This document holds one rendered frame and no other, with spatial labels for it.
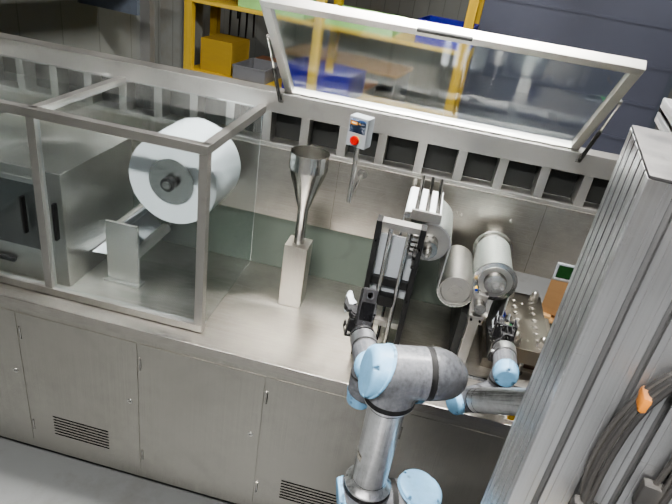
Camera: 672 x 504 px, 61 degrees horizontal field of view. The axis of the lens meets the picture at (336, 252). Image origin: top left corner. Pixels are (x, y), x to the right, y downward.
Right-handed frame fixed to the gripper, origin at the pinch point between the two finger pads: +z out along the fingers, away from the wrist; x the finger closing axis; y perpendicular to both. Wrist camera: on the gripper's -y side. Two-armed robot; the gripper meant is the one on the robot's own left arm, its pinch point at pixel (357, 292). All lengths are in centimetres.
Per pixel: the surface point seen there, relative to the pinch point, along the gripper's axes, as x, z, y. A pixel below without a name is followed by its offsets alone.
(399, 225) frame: 8.6, 9.8, -21.4
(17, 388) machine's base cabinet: -111, 36, 98
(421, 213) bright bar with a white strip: 16.9, 17.6, -23.8
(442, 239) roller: 27.6, 18.5, -16.0
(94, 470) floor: -77, 31, 135
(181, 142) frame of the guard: -62, 20, -28
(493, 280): 46.7, 9.7, -9.3
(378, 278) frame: 8.8, 11.8, 0.1
